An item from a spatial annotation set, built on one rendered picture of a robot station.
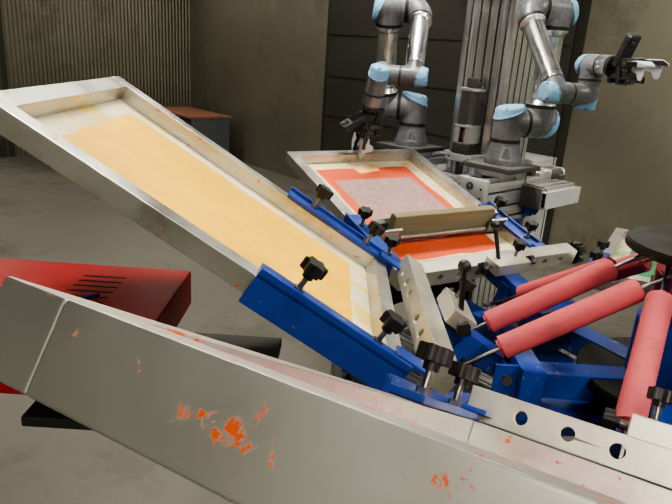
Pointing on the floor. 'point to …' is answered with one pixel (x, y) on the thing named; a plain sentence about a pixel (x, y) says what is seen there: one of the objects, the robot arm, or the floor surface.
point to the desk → (205, 123)
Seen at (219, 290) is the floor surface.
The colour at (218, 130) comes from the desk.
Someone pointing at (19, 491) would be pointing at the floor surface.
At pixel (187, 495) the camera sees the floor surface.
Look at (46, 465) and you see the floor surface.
